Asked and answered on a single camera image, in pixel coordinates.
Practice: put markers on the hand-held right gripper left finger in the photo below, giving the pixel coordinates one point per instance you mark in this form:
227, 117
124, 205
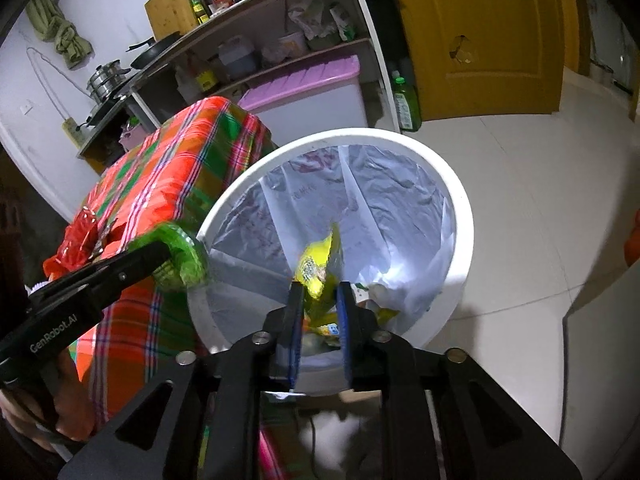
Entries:
294, 350

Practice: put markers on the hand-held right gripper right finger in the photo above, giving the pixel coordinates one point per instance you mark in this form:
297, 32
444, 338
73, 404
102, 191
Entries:
344, 332

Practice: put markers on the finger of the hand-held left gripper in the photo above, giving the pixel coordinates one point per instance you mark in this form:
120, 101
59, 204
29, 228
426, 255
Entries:
135, 275

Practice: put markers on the gold snack wrapper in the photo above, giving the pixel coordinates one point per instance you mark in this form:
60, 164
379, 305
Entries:
327, 329

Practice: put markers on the white snack packet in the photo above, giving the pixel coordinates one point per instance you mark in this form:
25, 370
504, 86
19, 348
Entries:
380, 294

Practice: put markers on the green snack packet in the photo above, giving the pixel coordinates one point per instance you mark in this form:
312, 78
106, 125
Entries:
187, 255

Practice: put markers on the red plastic bag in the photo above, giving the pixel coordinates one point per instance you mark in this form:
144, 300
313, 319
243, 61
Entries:
75, 242

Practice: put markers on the yellow snack packet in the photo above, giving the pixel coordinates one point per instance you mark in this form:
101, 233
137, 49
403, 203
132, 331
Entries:
315, 265

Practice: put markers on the translucent bin liner bag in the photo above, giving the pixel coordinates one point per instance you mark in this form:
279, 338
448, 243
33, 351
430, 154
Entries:
390, 200

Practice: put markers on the white trash bin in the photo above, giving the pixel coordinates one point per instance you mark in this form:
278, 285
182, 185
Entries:
452, 200

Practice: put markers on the person's left hand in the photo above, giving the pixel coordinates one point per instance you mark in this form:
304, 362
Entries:
77, 400

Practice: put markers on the plaid tablecloth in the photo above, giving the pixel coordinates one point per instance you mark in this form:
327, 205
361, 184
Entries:
165, 160

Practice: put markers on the pink plastic basket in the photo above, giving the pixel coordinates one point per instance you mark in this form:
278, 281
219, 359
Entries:
132, 135

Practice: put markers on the small grey shelf unit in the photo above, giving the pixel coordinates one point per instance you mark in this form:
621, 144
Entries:
100, 137

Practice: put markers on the yellowed power strip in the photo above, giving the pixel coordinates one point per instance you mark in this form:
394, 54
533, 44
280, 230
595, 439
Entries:
74, 132

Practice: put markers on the black induction cooker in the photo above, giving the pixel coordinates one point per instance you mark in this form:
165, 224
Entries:
102, 110

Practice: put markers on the clear plastic bottle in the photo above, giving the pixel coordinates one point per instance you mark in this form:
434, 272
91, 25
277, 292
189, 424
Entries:
186, 85

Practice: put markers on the steel steamer pot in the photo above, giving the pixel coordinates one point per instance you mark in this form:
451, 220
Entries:
107, 80

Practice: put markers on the yellow label bottle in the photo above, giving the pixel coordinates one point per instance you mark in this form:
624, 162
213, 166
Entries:
205, 80

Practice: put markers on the black frying pan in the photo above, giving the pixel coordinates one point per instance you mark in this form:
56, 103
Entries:
155, 50

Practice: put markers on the green plastic bottle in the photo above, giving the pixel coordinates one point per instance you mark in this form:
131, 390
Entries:
406, 105

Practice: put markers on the blue plastic jug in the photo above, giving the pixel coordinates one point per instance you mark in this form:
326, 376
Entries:
237, 60

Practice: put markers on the olive hanging cloth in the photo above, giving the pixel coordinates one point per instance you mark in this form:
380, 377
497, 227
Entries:
60, 35

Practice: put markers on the purple lid storage box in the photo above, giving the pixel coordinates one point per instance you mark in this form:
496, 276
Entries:
300, 77

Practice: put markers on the wooden cutting board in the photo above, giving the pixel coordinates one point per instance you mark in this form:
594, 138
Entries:
170, 10

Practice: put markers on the green oil bottle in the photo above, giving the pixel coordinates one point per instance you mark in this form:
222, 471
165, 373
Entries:
194, 10

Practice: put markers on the dark sauce bottle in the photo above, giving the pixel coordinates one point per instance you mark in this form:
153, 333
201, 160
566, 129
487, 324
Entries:
204, 5

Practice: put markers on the large steel shelf unit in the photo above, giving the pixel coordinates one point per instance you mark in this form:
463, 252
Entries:
371, 35

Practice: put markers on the crumpled plastic bags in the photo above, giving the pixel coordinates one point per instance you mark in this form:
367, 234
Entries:
315, 17

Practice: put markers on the wooden door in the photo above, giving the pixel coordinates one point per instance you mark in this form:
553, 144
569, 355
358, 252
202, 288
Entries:
475, 20

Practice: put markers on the white wall switch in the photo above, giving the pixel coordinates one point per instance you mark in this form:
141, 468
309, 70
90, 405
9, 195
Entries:
27, 109

